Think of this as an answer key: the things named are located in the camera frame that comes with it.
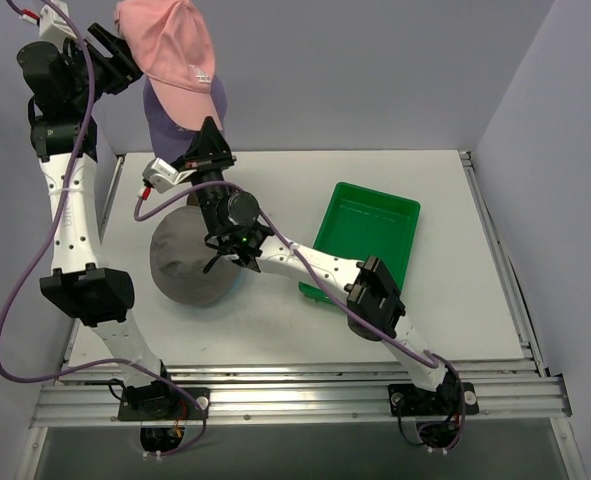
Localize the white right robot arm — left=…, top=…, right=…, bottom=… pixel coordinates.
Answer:
left=177, top=117, right=457, bottom=413

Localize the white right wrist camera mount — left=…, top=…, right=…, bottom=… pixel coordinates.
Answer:
left=139, top=158, right=196, bottom=200

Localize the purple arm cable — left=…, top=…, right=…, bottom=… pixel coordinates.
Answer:
left=133, top=182, right=469, bottom=451
left=0, top=0, right=209, bottom=459

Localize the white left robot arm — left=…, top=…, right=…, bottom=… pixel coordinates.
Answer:
left=17, top=23, right=177, bottom=419

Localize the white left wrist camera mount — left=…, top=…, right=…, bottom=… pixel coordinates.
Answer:
left=20, top=5, right=77, bottom=49

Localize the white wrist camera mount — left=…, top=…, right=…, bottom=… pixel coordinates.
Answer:
left=20, top=5, right=77, bottom=49
left=139, top=158, right=196, bottom=200

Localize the brown mannequin stand base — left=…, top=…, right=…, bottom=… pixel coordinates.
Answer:
left=186, top=193, right=199, bottom=207

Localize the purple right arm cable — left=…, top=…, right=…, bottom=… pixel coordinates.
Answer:
left=133, top=182, right=469, bottom=451

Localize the green plastic tray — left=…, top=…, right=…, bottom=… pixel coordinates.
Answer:
left=313, top=182, right=421, bottom=287

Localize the grey bucket hat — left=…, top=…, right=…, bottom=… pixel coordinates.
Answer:
left=149, top=206, right=241, bottom=307

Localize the teal bucket hat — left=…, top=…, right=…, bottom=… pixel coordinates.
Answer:
left=226, top=273, right=244, bottom=296

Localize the aluminium frame rail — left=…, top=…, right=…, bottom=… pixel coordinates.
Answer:
left=28, top=152, right=574, bottom=431

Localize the pink baseball cap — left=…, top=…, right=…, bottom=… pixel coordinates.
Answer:
left=114, top=0, right=222, bottom=131

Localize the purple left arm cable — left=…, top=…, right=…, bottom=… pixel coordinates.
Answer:
left=0, top=0, right=209, bottom=459

